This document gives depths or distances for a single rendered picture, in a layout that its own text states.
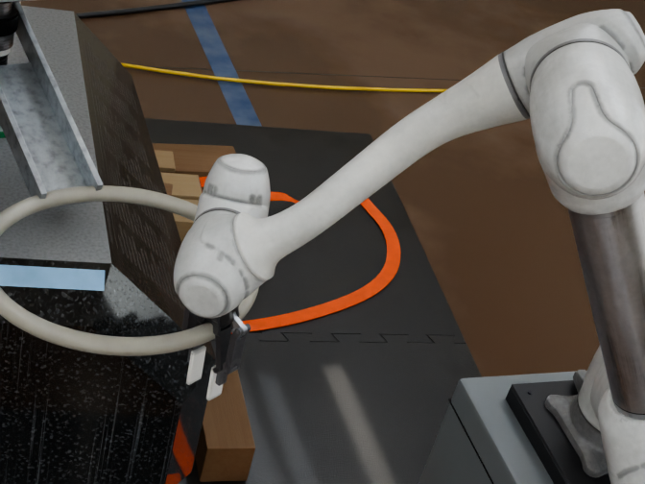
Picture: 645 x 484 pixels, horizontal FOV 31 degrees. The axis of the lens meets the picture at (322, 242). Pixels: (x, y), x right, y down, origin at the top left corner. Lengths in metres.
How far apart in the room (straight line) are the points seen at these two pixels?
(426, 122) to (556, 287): 2.33
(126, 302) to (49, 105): 0.44
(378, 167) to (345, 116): 2.86
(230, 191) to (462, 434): 0.71
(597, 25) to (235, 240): 0.56
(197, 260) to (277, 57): 3.23
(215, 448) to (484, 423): 0.91
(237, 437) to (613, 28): 1.60
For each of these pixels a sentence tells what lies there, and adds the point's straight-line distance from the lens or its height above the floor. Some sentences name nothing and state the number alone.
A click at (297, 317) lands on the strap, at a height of 0.02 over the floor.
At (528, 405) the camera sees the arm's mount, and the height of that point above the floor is 0.84.
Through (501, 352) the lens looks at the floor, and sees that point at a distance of 3.58.
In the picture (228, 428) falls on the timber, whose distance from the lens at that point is 2.88.
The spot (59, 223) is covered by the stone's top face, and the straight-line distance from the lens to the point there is 2.27.
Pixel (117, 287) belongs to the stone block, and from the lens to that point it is 2.20.
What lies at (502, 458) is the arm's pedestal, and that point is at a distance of 2.06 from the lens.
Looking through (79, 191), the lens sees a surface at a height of 0.90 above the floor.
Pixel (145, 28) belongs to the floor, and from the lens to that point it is 4.80.
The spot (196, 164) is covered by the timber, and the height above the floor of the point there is 0.11.
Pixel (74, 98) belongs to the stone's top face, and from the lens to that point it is 2.66.
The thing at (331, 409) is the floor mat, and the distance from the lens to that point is 3.17.
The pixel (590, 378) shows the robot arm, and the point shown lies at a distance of 2.03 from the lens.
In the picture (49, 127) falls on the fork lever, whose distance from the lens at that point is 2.34.
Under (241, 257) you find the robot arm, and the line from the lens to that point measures 1.60.
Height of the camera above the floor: 2.18
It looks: 35 degrees down
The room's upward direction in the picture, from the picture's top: 15 degrees clockwise
